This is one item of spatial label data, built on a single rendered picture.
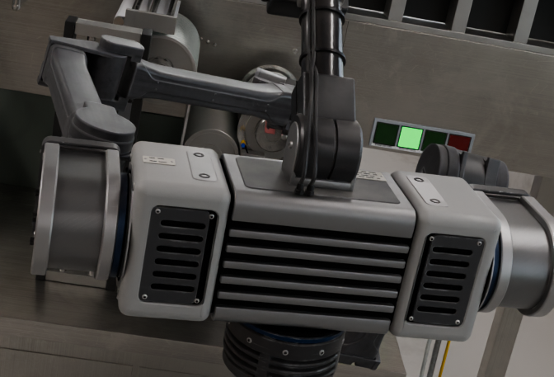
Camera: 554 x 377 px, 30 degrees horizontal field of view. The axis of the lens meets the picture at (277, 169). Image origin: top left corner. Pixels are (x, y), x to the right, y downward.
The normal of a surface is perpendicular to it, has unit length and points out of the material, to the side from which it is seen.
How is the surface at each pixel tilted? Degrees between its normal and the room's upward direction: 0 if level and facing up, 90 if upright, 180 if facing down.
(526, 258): 57
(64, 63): 6
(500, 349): 90
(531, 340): 0
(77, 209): 52
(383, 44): 90
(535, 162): 90
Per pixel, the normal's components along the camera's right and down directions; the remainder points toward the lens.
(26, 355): 0.04, 0.36
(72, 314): 0.18, -0.92
